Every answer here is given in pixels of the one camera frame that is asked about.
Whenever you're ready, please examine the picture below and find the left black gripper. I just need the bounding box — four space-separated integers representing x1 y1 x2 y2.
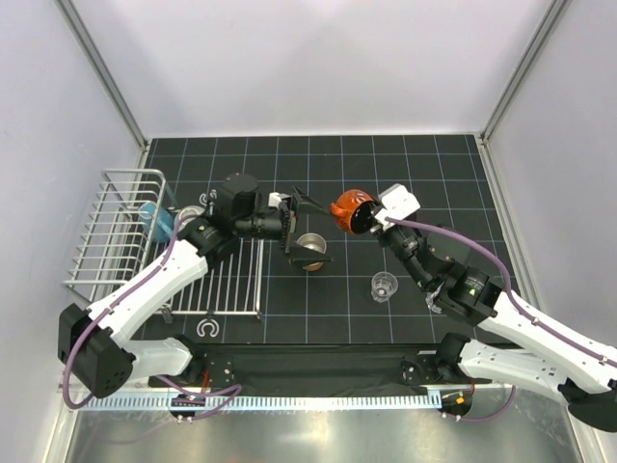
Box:
234 188 339 266

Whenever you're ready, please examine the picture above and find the orange black ceramic cup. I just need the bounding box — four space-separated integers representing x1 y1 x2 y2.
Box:
330 189 378 234

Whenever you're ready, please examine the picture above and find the grey ceramic mug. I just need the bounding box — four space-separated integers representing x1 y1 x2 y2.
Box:
177 205 204 219

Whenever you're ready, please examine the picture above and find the blue ceramic mug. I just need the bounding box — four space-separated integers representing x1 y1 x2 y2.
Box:
138 202 174 243

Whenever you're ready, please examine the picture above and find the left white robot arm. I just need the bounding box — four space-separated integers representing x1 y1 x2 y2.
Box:
58 173 330 409

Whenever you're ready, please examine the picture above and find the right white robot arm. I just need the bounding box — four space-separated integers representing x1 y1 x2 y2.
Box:
371 211 616 433

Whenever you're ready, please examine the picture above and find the steel tumbler cup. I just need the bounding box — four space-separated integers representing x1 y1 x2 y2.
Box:
296 232 328 272

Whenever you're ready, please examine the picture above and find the large clear plastic cup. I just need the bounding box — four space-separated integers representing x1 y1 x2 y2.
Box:
425 286 443 314

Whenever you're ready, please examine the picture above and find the small clear glass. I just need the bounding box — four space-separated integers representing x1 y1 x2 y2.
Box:
371 271 398 303

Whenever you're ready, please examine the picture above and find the black grid mat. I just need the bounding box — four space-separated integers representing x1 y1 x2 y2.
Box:
135 135 510 344

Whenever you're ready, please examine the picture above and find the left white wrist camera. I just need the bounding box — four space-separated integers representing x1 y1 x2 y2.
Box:
267 192 291 208

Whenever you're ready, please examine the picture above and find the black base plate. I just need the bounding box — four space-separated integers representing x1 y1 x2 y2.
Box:
170 344 470 397

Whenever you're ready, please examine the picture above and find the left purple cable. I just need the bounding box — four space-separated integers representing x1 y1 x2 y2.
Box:
62 216 242 421

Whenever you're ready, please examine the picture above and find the slotted cable duct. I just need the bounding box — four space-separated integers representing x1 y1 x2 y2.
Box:
82 391 442 412

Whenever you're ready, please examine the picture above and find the metal wire dish rack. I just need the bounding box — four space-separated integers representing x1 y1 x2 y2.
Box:
63 169 264 323

